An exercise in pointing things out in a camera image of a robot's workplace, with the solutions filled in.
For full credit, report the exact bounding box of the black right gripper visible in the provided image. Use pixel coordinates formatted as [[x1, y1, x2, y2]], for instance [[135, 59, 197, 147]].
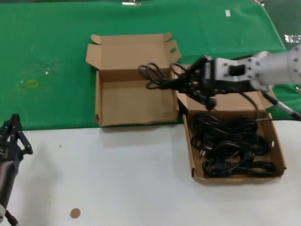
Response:
[[178, 57, 260, 97]]

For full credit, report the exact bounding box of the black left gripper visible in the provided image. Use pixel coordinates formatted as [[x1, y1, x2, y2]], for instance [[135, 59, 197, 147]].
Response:
[[0, 113, 34, 206]]

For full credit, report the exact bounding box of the black power cable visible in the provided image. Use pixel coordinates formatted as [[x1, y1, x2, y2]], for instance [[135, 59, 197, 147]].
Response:
[[138, 62, 218, 111], [202, 159, 278, 178], [198, 138, 271, 161], [190, 113, 261, 145]]

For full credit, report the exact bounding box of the cardboard box with wide lid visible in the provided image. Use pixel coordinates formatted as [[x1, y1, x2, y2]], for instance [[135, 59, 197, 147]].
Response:
[[171, 64, 288, 186]]

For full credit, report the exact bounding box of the cardboard box with plain lid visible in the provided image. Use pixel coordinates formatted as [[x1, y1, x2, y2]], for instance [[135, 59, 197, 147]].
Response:
[[85, 32, 182, 127]]

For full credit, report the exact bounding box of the green table cloth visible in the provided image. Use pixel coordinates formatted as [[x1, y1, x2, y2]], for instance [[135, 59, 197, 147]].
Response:
[[0, 0, 301, 131]]

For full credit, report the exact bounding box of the crumpled silver foil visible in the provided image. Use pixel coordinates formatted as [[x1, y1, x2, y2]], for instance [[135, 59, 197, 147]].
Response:
[[284, 34, 301, 44]]

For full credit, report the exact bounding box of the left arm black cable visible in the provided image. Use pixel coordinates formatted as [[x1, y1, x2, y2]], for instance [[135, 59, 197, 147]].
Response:
[[4, 209, 20, 226]]

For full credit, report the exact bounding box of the right arm cable with connector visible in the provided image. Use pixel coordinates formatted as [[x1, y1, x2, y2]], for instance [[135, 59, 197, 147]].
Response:
[[235, 90, 301, 122]]

